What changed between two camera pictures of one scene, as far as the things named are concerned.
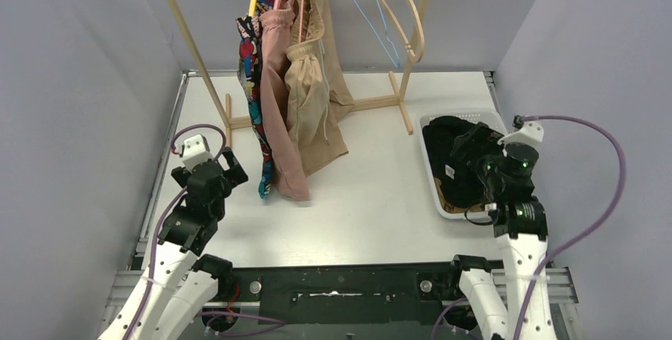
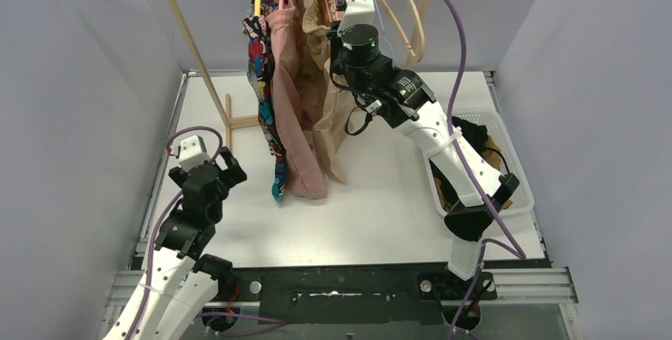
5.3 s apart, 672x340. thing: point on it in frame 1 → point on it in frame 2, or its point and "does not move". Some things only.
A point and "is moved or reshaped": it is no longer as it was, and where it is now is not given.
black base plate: [359, 294] does not move
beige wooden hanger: [418, 57] does not move
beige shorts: [315, 94] is moved or reshaped
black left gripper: [223, 170] does not move
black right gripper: [482, 136] → [334, 36]
